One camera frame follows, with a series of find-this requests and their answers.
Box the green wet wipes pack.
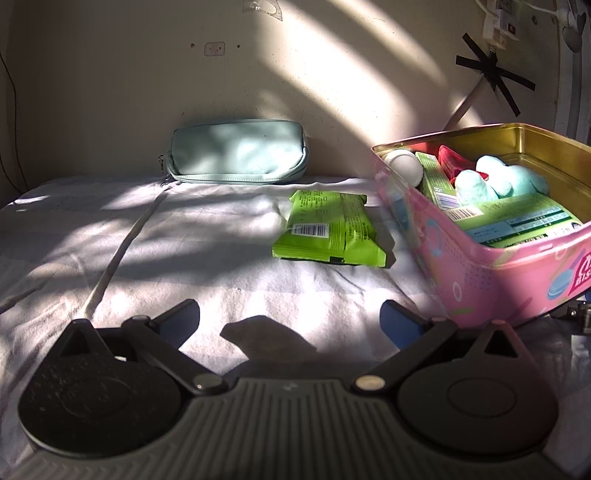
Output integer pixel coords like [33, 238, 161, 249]
[271, 190, 387, 268]

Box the pink biscuit tin box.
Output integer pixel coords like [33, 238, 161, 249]
[373, 123, 590, 328]

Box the white orange pill bottle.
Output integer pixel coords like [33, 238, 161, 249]
[384, 149, 424, 188]

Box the mint green zipper pouch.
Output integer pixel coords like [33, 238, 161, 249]
[161, 119, 310, 184]

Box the green Crest toothpaste box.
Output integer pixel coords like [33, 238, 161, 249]
[415, 152, 483, 222]

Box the red small packet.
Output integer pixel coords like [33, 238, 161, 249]
[437, 145, 476, 186]

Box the white bed sheet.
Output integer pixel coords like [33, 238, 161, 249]
[1, 179, 590, 479]

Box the green flat package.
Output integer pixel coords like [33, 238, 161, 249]
[446, 193, 583, 248]

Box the mint plush toy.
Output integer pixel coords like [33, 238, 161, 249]
[455, 155, 550, 205]

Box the black tape cross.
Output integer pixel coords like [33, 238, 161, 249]
[456, 33, 536, 117]

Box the white power strip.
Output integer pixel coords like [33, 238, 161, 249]
[475, 0, 560, 50]

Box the black wall cable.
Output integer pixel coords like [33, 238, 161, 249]
[0, 50, 29, 195]

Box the small wall sticker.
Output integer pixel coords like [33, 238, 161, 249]
[204, 41, 226, 57]

